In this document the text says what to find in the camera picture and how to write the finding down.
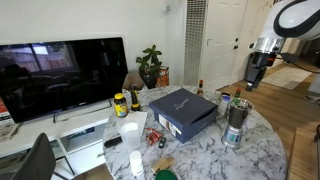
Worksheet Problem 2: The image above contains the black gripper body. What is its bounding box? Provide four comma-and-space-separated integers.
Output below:
245, 52, 276, 88

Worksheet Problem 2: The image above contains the dark clear plastic cup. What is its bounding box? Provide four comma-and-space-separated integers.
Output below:
228, 98, 254, 129

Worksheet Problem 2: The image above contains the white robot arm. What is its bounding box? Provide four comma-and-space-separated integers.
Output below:
245, 0, 320, 91

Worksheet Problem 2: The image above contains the white translucent plastic cup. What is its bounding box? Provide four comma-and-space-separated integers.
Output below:
119, 122, 140, 152

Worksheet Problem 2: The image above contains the green glass bottle red cap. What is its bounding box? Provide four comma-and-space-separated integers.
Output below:
232, 88, 241, 106

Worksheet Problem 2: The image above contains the floor rug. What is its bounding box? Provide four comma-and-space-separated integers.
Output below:
262, 67, 312, 90

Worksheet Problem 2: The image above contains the white bottle blue cap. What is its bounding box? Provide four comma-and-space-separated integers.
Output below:
218, 95, 231, 116

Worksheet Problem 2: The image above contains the hot sauce bottle red cap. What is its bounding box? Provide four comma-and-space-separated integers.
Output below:
197, 80, 203, 96

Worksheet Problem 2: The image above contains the navy blue cardboard box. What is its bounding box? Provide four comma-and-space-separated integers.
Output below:
149, 88, 218, 143

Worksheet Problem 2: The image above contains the green potted plant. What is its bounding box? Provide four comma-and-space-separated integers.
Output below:
136, 45, 162, 89

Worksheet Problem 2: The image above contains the red snack packet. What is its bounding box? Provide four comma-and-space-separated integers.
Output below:
146, 128, 163, 145

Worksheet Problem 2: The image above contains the wooden block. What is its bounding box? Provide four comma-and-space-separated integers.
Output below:
151, 157, 174, 173

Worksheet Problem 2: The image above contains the black yellow bottle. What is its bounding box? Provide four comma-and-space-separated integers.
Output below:
129, 84, 141, 111

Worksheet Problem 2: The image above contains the brown paper bag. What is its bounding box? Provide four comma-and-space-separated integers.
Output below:
122, 73, 145, 90

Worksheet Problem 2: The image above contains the green round lid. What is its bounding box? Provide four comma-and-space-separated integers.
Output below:
155, 169, 178, 180

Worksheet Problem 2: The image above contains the white paper sheet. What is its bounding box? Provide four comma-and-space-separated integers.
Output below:
116, 111, 148, 136

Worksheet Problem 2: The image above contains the yellow lid vitamin bottle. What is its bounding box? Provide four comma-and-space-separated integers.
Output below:
114, 93, 129, 117

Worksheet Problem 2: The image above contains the small white bottle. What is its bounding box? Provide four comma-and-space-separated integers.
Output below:
129, 150, 143, 176

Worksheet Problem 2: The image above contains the black remote control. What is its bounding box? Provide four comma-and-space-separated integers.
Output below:
104, 136, 122, 148

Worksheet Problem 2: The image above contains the white tv stand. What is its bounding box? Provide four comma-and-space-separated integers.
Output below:
0, 101, 114, 175

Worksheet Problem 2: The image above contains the black flat screen television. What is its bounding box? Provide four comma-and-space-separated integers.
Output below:
0, 37, 128, 123

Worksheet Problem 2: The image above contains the black chair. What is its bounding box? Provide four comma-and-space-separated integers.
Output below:
10, 133, 56, 180

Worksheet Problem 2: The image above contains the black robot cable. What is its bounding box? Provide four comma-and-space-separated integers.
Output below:
275, 52, 320, 75

